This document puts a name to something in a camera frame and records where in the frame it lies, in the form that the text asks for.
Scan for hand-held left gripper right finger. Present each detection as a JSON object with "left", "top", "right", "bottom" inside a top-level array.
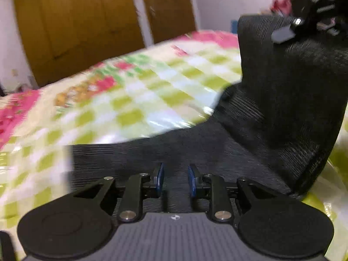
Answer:
[{"left": 187, "top": 164, "right": 274, "bottom": 222}]

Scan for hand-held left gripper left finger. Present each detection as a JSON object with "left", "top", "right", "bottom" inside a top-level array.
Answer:
[{"left": 73, "top": 163, "right": 165, "bottom": 222}]

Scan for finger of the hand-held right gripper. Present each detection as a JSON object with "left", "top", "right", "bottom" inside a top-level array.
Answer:
[{"left": 271, "top": 18, "right": 303, "bottom": 44}]

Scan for printed checked blanket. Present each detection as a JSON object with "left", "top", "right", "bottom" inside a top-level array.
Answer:
[{"left": 0, "top": 30, "right": 348, "bottom": 251}]

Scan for wooden wardrobe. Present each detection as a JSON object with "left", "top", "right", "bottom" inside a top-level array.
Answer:
[{"left": 13, "top": 0, "right": 145, "bottom": 87}]

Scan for red clutter pile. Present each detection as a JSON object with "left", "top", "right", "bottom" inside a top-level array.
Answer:
[{"left": 272, "top": 0, "right": 338, "bottom": 26}]

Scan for wooden door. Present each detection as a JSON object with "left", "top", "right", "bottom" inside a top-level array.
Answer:
[{"left": 139, "top": 0, "right": 197, "bottom": 45}]

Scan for dark grey pants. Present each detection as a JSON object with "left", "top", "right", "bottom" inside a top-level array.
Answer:
[{"left": 68, "top": 13, "right": 348, "bottom": 215}]

